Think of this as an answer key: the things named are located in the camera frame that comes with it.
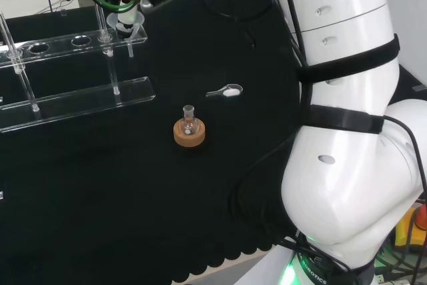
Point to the translucent plastic funnel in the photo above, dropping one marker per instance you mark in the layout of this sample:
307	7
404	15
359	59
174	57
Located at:
112	20

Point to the glass weighing funnel with powder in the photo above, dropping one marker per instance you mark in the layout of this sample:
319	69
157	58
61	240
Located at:
231	92

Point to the clear acrylic funnel stand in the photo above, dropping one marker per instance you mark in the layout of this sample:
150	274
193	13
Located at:
83	101

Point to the small round-bottom glass flask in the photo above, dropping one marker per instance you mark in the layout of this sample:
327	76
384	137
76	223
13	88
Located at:
188	125

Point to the black bench cloth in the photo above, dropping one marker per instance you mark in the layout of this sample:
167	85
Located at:
100	198

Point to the yellow stop button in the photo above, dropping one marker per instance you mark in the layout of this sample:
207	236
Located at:
408	228

